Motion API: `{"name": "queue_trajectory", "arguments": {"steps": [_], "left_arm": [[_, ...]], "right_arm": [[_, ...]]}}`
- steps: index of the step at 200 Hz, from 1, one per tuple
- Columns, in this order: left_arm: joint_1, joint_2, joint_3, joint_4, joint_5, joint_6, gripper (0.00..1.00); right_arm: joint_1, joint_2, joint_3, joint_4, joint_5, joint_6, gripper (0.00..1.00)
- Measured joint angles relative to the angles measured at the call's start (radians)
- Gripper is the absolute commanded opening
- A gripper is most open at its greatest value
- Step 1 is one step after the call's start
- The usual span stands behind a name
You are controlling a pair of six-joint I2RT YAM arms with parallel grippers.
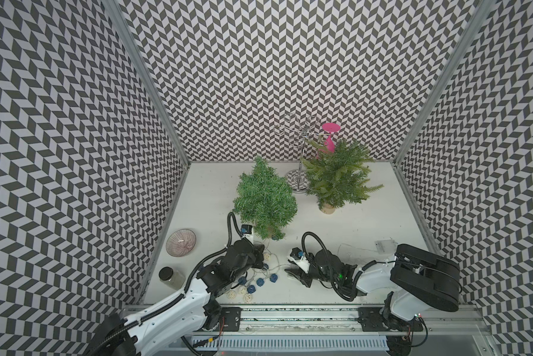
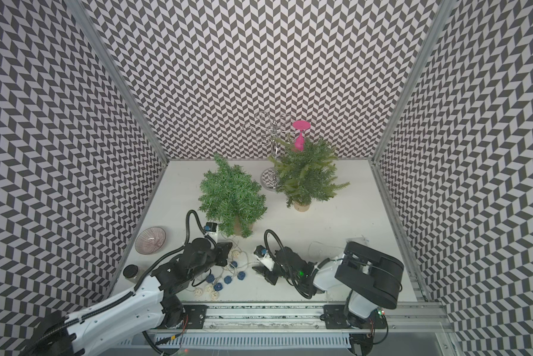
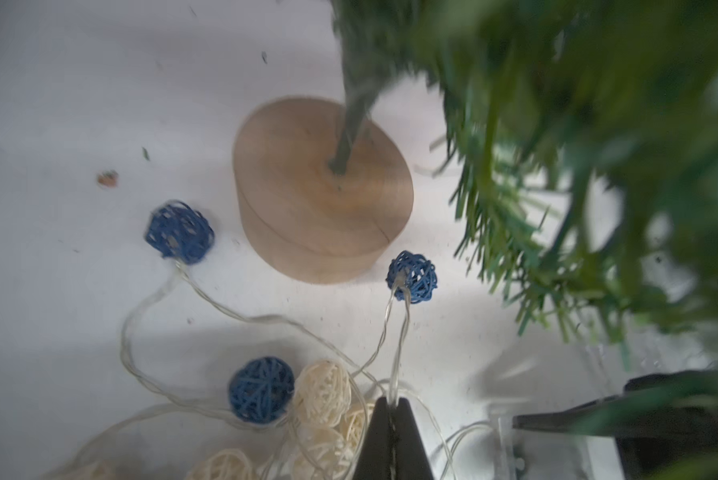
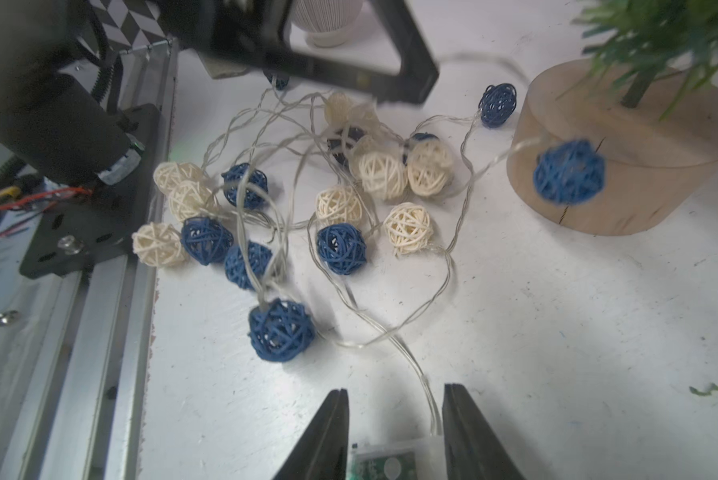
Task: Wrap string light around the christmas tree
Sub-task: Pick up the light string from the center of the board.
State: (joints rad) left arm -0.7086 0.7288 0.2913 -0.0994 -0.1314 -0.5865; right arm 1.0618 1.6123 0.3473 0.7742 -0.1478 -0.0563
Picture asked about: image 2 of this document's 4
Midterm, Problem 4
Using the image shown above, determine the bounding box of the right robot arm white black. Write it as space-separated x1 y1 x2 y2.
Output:
253 229 404 329

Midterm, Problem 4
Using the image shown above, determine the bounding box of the dark green christmas tree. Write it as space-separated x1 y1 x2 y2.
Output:
199 154 267 238

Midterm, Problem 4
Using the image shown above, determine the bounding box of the rattan ball string light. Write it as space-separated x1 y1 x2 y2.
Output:
187 239 254 301

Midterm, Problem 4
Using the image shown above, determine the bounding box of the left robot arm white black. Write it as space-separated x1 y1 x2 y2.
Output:
21 225 233 355

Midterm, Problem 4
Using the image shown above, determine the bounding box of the pink hourglass ornament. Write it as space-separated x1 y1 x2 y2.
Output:
292 120 311 151

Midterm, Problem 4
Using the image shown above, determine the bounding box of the glass spice jar black lid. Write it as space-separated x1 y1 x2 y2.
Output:
122 264 140 282

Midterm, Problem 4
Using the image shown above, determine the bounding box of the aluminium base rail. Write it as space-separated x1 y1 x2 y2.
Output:
76 300 454 356

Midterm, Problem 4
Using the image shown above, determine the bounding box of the light green fern tree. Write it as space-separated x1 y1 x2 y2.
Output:
269 138 349 209

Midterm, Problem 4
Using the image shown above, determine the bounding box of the thin wire fairy light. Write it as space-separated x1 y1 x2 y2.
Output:
306 235 370 303

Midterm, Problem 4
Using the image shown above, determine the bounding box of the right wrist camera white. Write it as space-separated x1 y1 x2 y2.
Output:
254 245 275 271

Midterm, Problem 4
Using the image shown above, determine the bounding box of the pink glass bowl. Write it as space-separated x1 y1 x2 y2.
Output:
134 227 166 255

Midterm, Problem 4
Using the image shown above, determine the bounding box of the chrome jewelry stand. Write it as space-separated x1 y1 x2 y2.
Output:
246 111 292 191

